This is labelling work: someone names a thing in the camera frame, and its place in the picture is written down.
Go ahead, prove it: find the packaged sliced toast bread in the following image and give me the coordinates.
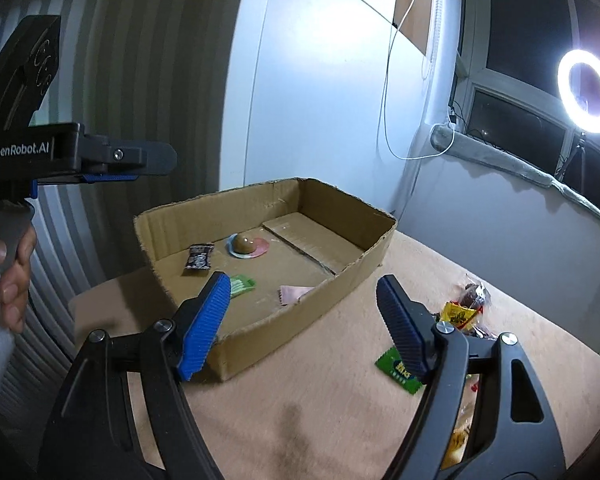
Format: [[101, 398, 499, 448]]
[[441, 374, 480, 469]]

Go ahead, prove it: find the yellow snack packet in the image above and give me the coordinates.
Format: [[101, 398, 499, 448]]
[[440, 301, 482, 330]]

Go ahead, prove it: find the green candy packet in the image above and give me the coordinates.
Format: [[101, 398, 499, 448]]
[[375, 347, 422, 394]]

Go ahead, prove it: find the clear bag of dates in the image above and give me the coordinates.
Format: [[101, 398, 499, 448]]
[[456, 280, 492, 312]]

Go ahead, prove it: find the pink snack packet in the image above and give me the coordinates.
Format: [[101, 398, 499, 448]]
[[278, 285, 312, 307]]

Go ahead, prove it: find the person's left hand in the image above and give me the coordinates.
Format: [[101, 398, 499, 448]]
[[0, 224, 36, 333]]

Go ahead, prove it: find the white ribbed radiator cover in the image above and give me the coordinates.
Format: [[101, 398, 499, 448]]
[[0, 0, 232, 417]]

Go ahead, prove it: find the black snack packet in box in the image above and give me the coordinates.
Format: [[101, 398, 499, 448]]
[[184, 243, 214, 272]]

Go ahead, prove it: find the brown pudding cup in box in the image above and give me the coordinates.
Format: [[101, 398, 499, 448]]
[[226, 233, 270, 259]]

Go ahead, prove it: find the green packet in box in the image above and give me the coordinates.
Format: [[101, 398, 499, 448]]
[[230, 274, 257, 298]]

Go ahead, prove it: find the beige table cloth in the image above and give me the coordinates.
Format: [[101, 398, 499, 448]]
[[70, 233, 600, 479]]

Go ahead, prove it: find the brown cardboard box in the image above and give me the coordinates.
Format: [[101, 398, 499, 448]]
[[134, 178, 396, 382]]

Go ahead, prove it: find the white cabinet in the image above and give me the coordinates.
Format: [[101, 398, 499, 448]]
[[219, 0, 432, 212]]

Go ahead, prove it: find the black light tripod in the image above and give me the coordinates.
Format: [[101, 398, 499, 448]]
[[554, 131, 588, 190]]

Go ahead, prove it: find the grey window sill cloth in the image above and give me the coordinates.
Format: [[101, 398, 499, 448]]
[[429, 126, 600, 220]]

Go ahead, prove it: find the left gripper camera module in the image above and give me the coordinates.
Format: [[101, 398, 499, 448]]
[[0, 15, 61, 132]]

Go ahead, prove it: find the white charging cable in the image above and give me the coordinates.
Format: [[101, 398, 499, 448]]
[[381, 0, 458, 162]]

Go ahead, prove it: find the white ring light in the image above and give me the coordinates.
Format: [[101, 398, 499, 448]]
[[557, 49, 600, 134]]

